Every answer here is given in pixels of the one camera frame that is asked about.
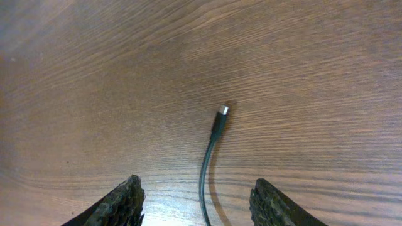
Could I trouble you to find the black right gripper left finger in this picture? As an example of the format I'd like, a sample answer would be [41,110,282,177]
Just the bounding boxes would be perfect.
[63,175,145,226]

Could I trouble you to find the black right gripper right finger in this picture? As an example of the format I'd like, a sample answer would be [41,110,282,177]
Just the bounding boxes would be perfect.
[249,178,327,226]

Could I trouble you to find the black USB charging cable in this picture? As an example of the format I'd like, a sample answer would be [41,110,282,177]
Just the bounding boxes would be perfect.
[198,105,230,226]

